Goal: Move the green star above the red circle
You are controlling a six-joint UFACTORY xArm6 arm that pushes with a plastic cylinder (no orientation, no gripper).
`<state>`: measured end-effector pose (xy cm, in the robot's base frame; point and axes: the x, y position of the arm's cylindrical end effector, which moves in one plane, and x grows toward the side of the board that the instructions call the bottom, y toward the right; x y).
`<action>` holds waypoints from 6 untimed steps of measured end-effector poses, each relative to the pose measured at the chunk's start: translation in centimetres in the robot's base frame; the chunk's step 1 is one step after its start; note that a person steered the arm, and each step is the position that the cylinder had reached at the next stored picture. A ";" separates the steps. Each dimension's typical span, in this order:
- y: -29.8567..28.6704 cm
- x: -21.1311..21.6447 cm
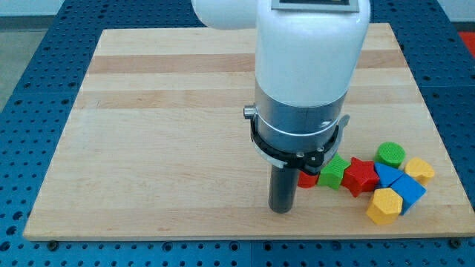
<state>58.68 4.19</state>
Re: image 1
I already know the red circle block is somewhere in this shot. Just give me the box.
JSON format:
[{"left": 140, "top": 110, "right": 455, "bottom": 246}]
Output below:
[{"left": 298, "top": 171, "right": 319, "bottom": 188}]

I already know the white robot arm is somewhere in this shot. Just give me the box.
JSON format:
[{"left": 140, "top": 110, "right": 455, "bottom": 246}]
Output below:
[{"left": 191, "top": 0, "right": 371, "bottom": 214}]

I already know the green cylinder block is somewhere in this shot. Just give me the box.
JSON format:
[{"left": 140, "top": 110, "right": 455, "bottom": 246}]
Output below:
[{"left": 374, "top": 142, "right": 406, "bottom": 168}]

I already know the yellow hexagon block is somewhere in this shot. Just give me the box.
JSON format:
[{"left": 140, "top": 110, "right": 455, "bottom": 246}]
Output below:
[{"left": 366, "top": 188, "right": 403, "bottom": 225}]

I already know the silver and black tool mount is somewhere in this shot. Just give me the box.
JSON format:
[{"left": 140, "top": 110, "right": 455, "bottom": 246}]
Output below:
[{"left": 243, "top": 84, "right": 350, "bottom": 175}]

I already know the blue cube block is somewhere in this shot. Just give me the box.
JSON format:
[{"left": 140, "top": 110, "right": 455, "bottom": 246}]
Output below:
[{"left": 390, "top": 174, "right": 427, "bottom": 215}]

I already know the blue triangle block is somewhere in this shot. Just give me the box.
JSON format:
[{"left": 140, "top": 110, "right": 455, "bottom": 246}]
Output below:
[{"left": 374, "top": 162, "right": 403, "bottom": 189}]

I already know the green star block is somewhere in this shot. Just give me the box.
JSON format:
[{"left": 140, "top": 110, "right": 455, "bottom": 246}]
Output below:
[{"left": 317, "top": 154, "right": 350, "bottom": 190}]

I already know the wooden board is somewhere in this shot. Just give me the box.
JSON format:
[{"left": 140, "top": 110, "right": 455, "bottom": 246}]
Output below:
[{"left": 23, "top": 23, "right": 474, "bottom": 241}]

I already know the red star block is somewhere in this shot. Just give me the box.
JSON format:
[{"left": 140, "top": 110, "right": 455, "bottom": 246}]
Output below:
[{"left": 341, "top": 157, "right": 380, "bottom": 197}]

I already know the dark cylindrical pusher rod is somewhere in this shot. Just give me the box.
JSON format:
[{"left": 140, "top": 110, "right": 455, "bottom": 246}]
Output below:
[{"left": 268, "top": 166, "right": 300, "bottom": 214}]

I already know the yellow heart block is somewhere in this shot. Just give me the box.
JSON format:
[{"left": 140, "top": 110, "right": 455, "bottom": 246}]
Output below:
[{"left": 404, "top": 157, "right": 436, "bottom": 186}]

